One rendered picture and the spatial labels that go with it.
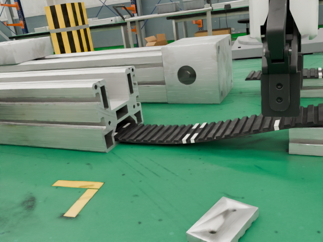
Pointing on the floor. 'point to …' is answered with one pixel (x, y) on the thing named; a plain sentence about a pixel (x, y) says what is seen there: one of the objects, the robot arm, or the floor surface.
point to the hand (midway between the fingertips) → (284, 90)
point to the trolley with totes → (163, 11)
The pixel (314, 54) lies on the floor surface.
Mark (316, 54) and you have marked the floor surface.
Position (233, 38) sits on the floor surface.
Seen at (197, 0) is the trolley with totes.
